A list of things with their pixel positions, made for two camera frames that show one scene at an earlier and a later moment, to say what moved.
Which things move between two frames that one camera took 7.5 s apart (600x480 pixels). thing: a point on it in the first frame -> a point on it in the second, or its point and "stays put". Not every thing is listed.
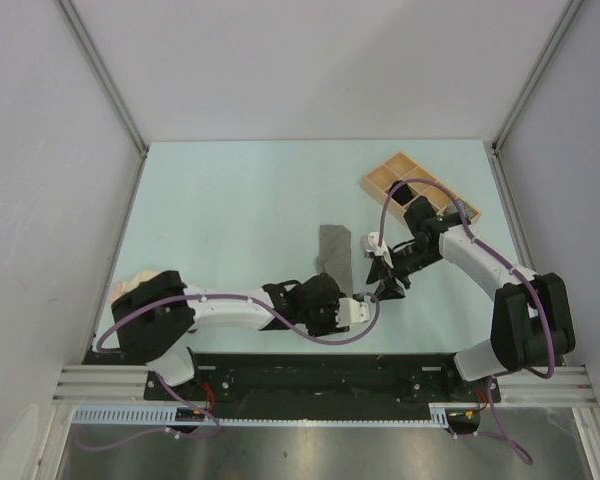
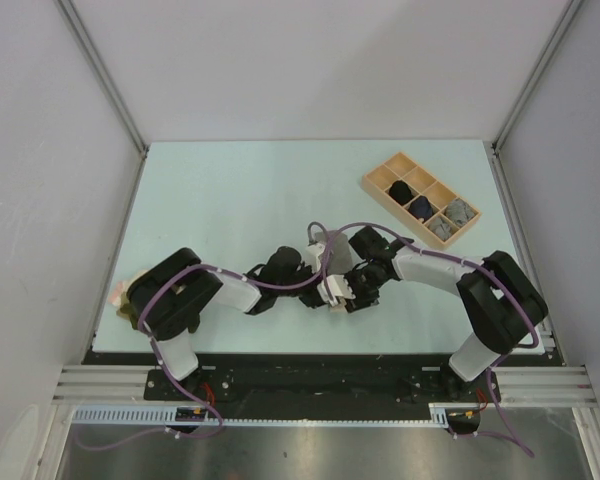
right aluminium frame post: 565,17 stays put
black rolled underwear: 403,194 stays put
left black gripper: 330,326 -> 311,298
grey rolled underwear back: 468,211 stays put
